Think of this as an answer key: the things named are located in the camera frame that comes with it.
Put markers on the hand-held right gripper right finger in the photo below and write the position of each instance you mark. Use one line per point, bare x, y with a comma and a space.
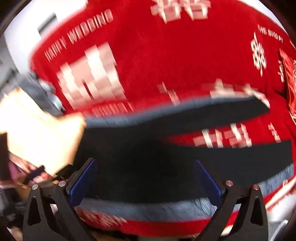
209, 183

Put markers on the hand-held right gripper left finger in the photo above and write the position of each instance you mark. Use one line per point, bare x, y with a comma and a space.
82, 183

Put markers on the black pants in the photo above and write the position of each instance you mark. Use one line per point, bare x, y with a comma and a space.
143, 162

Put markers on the pale beige cloth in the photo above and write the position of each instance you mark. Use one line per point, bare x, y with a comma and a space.
39, 136

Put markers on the grey object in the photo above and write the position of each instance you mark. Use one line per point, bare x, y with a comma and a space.
45, 95

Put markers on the red printed cushion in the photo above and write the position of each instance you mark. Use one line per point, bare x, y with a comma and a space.
290, 88

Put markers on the red printed blanket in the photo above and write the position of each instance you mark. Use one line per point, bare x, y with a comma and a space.
161, 58

